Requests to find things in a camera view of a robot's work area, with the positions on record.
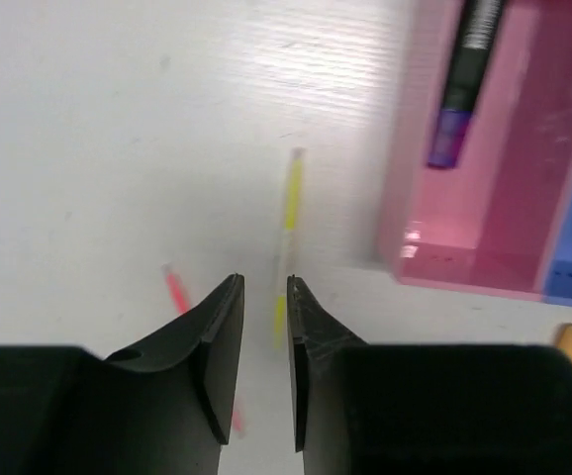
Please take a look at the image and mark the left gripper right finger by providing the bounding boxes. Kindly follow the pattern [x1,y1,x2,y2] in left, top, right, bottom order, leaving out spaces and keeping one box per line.
[287,276,572,474]

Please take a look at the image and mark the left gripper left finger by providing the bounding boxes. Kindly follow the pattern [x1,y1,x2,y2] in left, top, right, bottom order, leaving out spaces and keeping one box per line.
[0,274,244,474]

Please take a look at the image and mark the purple cap black highlighter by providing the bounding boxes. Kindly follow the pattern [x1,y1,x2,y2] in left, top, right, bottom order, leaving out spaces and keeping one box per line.
[427,0,506,169]

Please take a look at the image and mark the pink gel pen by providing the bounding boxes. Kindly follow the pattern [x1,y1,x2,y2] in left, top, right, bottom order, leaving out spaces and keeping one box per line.
[161,263,246,439]

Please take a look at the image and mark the pink drawer box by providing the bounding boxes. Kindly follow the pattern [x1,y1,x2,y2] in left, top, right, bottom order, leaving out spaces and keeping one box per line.
[378,1,572,301]

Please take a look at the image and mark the yellow gel pen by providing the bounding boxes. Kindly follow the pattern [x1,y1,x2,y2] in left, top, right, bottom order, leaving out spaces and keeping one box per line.
[273,147,306,349]

